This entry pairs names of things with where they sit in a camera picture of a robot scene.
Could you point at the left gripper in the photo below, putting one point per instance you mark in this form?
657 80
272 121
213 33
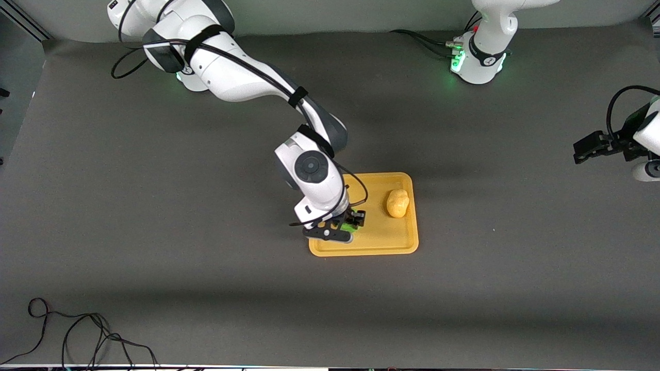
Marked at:
622 144

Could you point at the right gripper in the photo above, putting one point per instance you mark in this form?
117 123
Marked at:
355 215

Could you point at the green apple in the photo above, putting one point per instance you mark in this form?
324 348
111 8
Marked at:
351 222

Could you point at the yellow-brown potato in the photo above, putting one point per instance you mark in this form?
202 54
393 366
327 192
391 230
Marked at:
397 203

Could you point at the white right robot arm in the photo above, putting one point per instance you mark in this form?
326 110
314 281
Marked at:
232 72

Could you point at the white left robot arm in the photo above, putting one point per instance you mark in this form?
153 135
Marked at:
487 46

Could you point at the yellow plastic tray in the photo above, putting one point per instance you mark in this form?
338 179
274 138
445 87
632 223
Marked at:
384 232

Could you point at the aluminium frame profile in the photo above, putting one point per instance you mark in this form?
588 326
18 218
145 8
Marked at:
26 20

